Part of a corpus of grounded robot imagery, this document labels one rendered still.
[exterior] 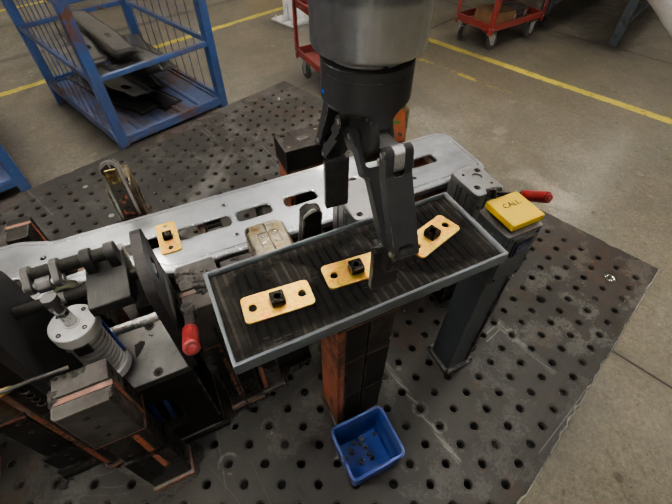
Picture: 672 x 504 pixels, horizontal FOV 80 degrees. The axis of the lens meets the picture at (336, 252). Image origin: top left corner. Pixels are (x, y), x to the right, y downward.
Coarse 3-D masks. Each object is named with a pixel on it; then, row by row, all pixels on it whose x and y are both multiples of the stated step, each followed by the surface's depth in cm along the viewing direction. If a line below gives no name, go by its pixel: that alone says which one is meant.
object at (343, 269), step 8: (360, 256) 52; (368, 256) 52; (328, 264) 51; (336, 264) 51; (344, 264) 51; (352, 264) 50; (360, 264) 50; (368, 264) 51; (328, 272) 50; (336, 272) 50; (344, 272) 50; (352, 272) 49; (360, 272) 50; (368, 272) 50; (328, 280) 49; (336, 280) 49; (344, 280) 49; (352, 280) 49; (360, 280) 49; (336, 288) 48
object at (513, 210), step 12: (516, 192) 61; (492, 204) 59; (504, 204) 59; (516, 204) 59; (528, 204) 59; (504, 216) 57; (516, 216) 57; (528, 216) 57; (540, 216) 57; (516, 228) 56
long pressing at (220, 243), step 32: (352, 160) 93; (448, 160) 93; (256, 192) 85; (288, 192) 85; (320, 192) 85; (416, 192) 85; (128, 224) 79; (192, 224) 79; (256, 224) 79; (288, 224) 79; (0, 256) 73; (32, 256) 73; (64, 256) 73; (160, 256) 73; (192, 256) 73; (224, 256) 73
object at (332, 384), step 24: (336, 336) 55; (360, 336) 57; (384, 336) 61; (336, 360) 61; (360, 360) 63; (384, 360) 67; (336, 384) 67; (360, 384) 70; (336, 408) 75; (360, 408) 80
